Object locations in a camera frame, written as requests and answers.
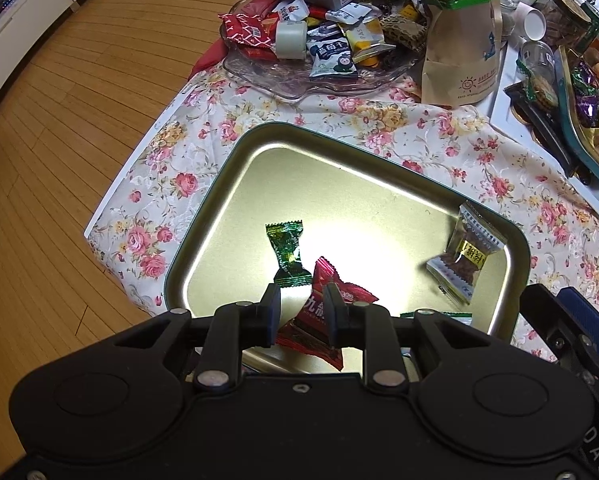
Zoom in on red snack packet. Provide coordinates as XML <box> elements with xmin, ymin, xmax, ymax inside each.
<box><xmin>275</xmin><ymin>257</ymin><xmax>379</xmax><ymax>370</ymax></box>

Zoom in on green white snack bag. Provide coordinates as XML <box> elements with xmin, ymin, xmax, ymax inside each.
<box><xmin>399</xmin><ymin>310</ymin><xmax>474</xmax><ymax>328</ymax></box>

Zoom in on green candy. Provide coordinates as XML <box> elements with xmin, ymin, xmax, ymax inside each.
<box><xmin>266</xmin><ymin>220</ymin><xmax>313</xmax><ymax>288</ymax></box>

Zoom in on brown date snack packet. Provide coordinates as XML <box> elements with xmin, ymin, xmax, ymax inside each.
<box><xmin>425</xmin><ymin>202</ymin><xmax>507</xmax><ymax>304</ymax></box>

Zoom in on empty gold tin tray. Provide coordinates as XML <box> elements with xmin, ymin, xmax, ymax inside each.
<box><xmin>164</xmin><ymin>121</ymin><xmax>533</xmax><ymax>376</ymax></box>

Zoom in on floral tablecloth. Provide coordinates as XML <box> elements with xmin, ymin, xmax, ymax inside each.
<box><xmin>84</xmin><ymin>64</ymin><xmax>599</xmax><ymax>366</ymax></box>

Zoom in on teal gold snack tray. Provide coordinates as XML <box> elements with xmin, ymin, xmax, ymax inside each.
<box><xmin>555</xmin><ymin>46</ymin><xmax>599</xmax><ymax>182</ymax></box>

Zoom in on white plastic tray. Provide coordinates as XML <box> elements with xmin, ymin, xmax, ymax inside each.
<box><xmin>478</xmin><ymin>44</ymin><xmax>599</xmax><ymax>217</ymax></box>

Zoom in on kraft paper snack bag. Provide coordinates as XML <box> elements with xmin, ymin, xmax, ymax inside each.
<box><xmin>422</xmin><ymin>0</ymin><xmax>502</xmax><ymax>107</ymax></box>

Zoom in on clear glass dish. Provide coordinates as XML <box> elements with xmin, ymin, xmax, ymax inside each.
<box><xmin>220</xmin><ymin>0</ymin><xmax>427</xmax><ymax>101</ymax></box>

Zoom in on white tape roll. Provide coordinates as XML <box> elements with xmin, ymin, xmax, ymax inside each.
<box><xmin>274</xmin><ymin>21</ymin><xmax>307</xmax><ymax>61</ymax></box>

